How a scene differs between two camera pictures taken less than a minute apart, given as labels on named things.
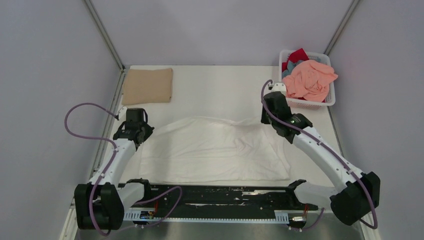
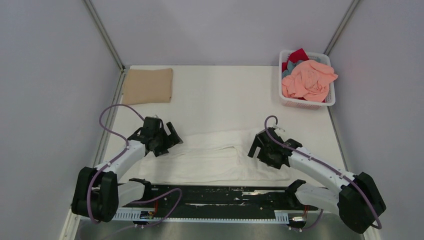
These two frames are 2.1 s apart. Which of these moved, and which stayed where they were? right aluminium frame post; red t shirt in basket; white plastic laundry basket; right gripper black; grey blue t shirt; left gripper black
Moved: right gripper black; left gripper black
Stayed: grey blue t shirt; right aluminium frame post; white plastic laundry basket; red t shirt in basket
